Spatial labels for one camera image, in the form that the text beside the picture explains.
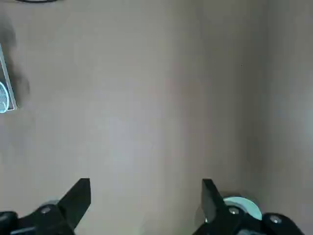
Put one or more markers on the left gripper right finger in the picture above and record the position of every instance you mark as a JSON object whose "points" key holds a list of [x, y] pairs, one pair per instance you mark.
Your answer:
{"points": [[212, 203]]}

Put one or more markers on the pale green plate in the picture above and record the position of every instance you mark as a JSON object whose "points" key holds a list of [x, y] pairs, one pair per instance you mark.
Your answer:
{"points": [[247, 206]]}

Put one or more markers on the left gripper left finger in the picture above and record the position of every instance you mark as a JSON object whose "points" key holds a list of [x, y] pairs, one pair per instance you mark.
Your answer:
{"points": [[73, 203]]}

